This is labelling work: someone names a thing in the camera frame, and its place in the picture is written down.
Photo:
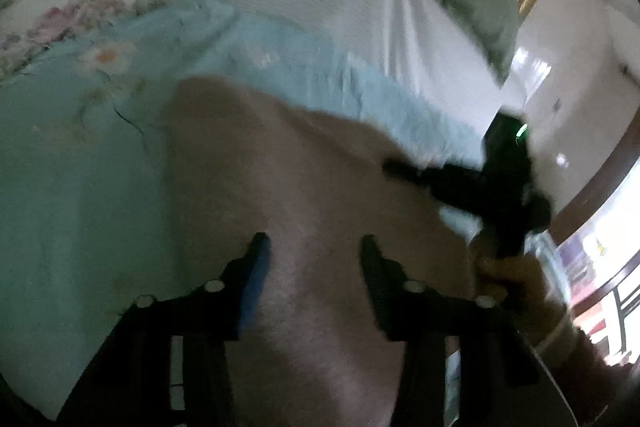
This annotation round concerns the light blue floral bedsheet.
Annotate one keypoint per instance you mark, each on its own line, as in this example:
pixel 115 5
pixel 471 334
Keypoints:
pixel 88 220

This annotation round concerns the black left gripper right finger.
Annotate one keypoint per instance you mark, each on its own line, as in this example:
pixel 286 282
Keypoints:
pixel 421 318

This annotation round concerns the pink fleece garment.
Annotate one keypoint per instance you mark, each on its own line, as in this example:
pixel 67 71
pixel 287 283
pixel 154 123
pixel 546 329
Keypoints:
pixel 243 162

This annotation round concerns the dark wooden window frame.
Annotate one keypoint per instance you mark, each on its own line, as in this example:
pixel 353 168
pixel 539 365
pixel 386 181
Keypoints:
pixel 600 187

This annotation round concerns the person's right hand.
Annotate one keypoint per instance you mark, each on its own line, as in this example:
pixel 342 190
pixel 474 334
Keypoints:
pixel 534 302

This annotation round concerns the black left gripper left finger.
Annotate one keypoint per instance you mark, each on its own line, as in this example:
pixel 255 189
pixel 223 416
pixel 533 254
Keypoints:
pixel 198 328

